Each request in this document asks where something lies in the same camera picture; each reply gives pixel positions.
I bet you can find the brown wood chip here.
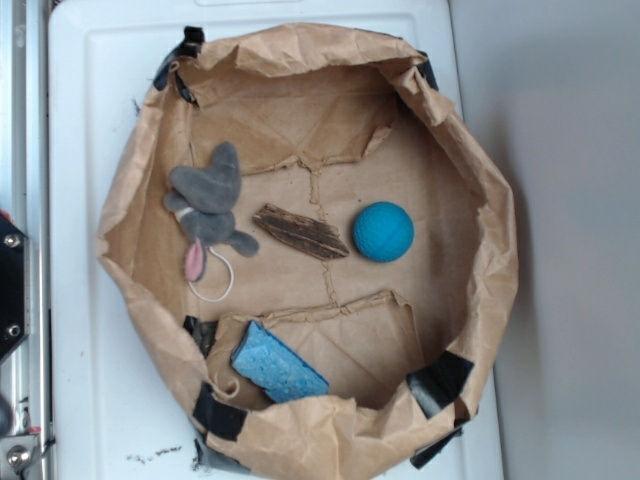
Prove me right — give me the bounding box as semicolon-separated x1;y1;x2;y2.
253;204;350;261

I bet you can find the blue rubber ball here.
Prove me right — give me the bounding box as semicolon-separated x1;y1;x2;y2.
352;202;415;263

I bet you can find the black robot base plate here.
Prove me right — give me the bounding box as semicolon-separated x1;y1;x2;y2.
0;210;28;363

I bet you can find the metal frame rail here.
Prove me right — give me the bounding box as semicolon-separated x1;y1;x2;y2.
1;1;55;479

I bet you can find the blue sponge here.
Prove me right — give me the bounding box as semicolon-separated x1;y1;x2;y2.
231;320;329;403

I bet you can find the brown paper bag bin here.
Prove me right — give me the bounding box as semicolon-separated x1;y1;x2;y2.
97;23;518;479

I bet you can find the grey plush mouse toy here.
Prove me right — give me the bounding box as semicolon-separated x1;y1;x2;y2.
163;141;259;303

